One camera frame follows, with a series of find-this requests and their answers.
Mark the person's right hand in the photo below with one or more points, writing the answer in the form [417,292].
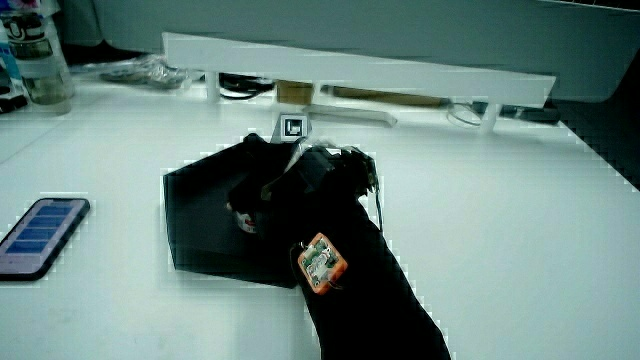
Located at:
[300,185]

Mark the person's right forearm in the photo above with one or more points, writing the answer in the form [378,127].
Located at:
[365,300]

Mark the orange sensor module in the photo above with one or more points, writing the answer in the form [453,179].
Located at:
[322,262]

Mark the small brown box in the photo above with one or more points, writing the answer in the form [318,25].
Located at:
[295,92]

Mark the long brown wooden piece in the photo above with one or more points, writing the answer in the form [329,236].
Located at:
[385,96]

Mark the white desk shelf riser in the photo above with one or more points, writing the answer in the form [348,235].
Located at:
[350,70]

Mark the crumpled clear plastic bag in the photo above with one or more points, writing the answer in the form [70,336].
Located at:
[145,72]

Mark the black flat device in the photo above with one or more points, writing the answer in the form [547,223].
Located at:
[535,115]

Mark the black smartphone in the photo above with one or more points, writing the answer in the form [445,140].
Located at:
[37,237]

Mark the clear plastic bottle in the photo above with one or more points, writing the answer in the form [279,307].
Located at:
[40,60]

